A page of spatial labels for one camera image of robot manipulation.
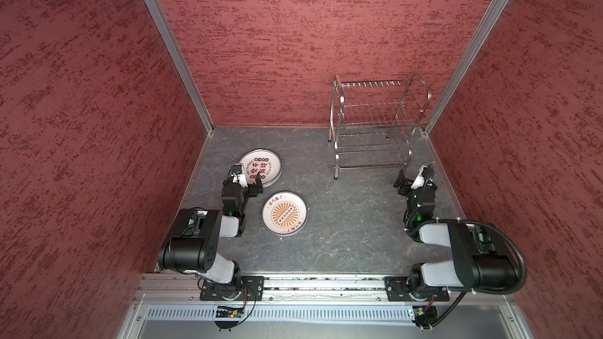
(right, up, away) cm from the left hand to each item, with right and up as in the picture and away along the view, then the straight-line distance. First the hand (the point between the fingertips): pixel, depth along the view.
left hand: (247, 177), depth 93 cm
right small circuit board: (+62, -41, -21) cm, 77 cm away
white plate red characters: (+5, +6, +11) cm, 13 cm away
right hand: (+65, +1, -3) cm, 65 cm away
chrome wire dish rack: (+56, +24, +17) cm, 63 cm away
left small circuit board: (-1, -41, -20) cm, 45 cm away
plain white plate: (+16, -13, -5) cm, 21 cm away
